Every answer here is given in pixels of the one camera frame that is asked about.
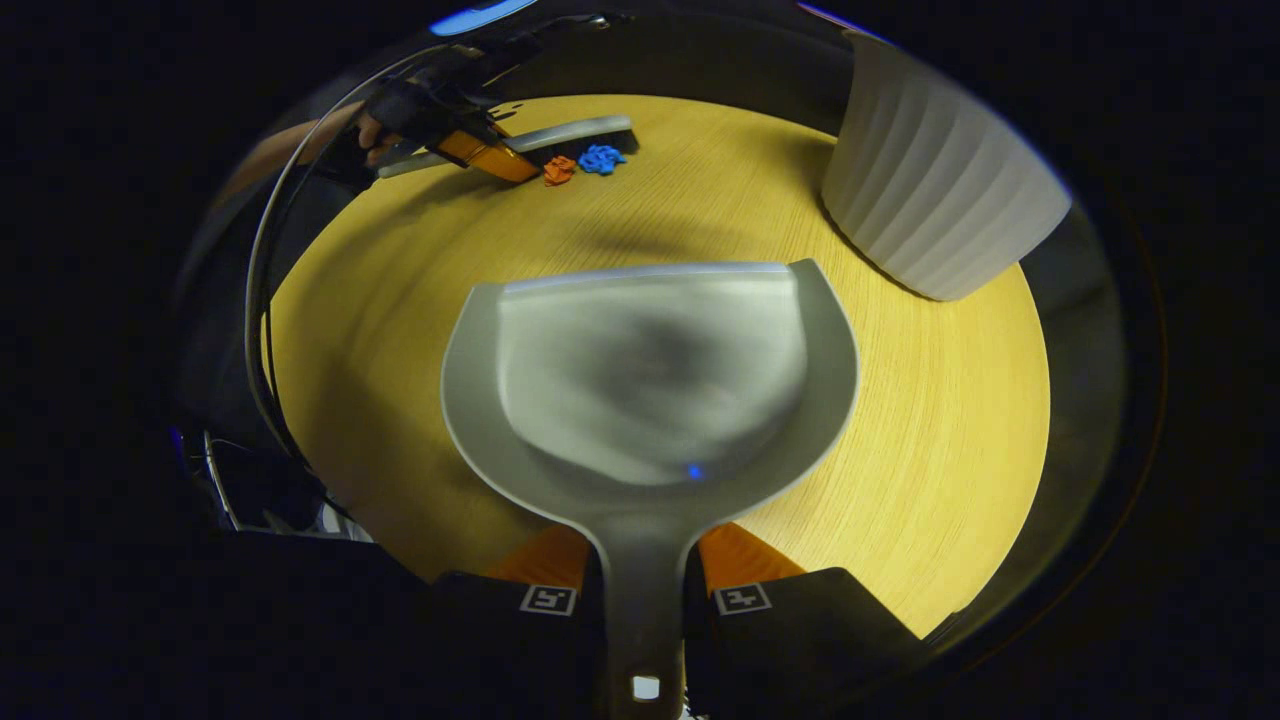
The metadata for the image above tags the small grey broom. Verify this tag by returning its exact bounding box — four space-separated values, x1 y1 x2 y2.
377 115 639 182

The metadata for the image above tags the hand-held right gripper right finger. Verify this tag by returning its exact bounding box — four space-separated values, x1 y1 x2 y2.
684 521 927 720

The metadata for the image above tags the thin grey cable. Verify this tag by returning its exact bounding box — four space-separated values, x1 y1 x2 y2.
244 45 453 481

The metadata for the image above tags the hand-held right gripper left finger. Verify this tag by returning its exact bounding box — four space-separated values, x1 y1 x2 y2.
400 522 607 720

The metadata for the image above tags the grey ribbed garbage bin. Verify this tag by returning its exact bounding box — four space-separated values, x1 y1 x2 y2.
821 33 1073 302

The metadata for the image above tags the black backdrop cloth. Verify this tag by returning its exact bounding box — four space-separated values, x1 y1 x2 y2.
170 0 1131 641

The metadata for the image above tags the grey plastic dustpan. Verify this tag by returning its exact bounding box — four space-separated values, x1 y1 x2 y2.
441 259 860 720

